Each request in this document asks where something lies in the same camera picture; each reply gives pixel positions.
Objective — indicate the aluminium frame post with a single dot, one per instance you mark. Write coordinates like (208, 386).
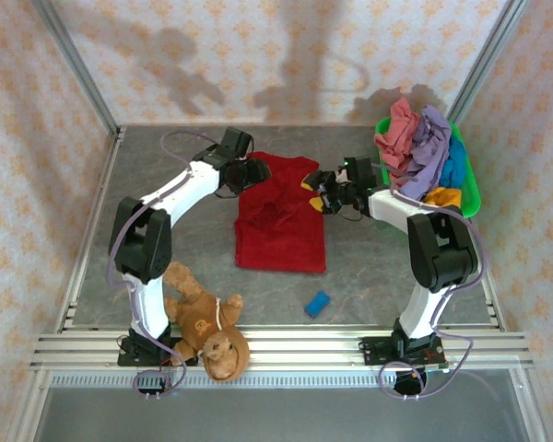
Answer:
(74, 60)
(484, 64)

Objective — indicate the red t-shirt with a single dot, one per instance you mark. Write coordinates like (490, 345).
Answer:
(281, 235)

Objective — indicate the blue t-shirt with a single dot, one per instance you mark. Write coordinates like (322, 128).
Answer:
(456, 166)

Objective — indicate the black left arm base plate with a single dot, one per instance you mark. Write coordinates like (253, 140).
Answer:
(133, 357)

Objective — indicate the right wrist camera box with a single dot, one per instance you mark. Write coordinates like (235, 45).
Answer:
(342, 176)

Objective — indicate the pink t-shirt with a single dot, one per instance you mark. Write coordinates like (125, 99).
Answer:
(398, 138)

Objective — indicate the small blue block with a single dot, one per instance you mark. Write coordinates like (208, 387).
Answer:
(317, 304)

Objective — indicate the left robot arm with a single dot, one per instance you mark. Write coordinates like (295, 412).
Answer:
(143, 244)

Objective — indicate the brown teddy bear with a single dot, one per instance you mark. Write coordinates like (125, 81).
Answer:
(203, 317)

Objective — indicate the purple t-shirt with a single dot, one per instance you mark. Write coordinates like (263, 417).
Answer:
(428, 156)

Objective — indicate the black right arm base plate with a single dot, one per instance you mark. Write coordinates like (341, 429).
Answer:
(378, 352)

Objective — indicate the aluminium mounting rail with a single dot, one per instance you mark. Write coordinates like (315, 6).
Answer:
(295, 345)

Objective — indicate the green plastic basket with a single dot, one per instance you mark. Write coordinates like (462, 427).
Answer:
(470, 198)

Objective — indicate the black connector box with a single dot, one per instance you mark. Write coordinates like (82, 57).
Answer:
(410, 382)
(151, 384)

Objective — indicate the orange t-shirt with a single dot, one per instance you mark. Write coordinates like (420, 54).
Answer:
(442, 197)

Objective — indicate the aluminium table side rail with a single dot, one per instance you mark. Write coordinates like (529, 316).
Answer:
(106, 175)
(493, 304)

